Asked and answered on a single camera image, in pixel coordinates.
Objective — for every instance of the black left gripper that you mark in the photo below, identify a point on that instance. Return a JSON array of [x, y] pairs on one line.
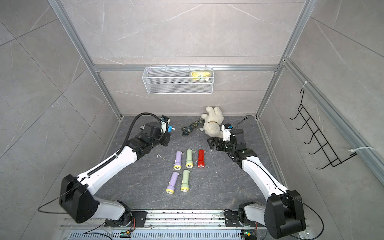
[[166, 137]]

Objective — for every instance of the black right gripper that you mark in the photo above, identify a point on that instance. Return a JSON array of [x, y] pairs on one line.
[[220, 141]]

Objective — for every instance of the red flashlight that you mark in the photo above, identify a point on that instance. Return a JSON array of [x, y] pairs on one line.
[[201, 161]]

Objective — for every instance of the green flashlight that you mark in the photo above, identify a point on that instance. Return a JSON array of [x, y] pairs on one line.
[[185, 181], [189, 159]]

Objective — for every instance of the purple flashlight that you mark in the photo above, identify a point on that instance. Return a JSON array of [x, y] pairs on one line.
[[172, 183], [178, 161]]

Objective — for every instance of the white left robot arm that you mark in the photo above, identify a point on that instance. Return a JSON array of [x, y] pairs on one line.
[[77, 195]]

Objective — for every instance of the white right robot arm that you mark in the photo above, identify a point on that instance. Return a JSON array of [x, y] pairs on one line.
[[283, 214]]

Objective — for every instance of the white plush toy dog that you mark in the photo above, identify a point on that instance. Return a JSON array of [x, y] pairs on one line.
[[213, 120]]

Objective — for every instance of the yellow packet in basket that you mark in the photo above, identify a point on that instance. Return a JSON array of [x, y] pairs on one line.
[[200, 75]]

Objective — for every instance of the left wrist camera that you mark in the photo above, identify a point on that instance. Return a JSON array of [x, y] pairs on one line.
[[166, 127]]

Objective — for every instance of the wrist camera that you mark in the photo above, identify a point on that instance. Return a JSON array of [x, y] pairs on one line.
[[166, 127], [226, 129]]

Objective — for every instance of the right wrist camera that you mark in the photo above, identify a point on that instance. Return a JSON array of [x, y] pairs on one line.
[[226, 129]]

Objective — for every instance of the white wire mesh basket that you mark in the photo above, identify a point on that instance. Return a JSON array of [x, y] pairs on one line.
[[176, 80]]

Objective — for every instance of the metal base rail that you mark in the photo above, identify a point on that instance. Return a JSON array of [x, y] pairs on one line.
[[167, 225]]

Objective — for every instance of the black wall hook rack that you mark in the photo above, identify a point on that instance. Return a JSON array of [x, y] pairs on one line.
[[318, 136]]

